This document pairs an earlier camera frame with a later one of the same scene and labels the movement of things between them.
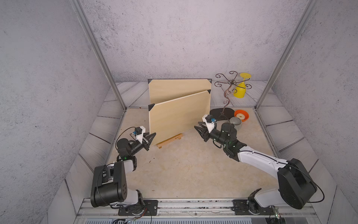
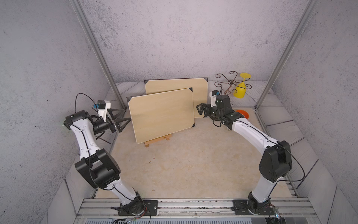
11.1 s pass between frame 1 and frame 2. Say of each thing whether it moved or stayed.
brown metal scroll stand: stayed
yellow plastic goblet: stayed
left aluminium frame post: stayed
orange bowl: stayed
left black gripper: moved
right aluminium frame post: stayed
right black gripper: moved
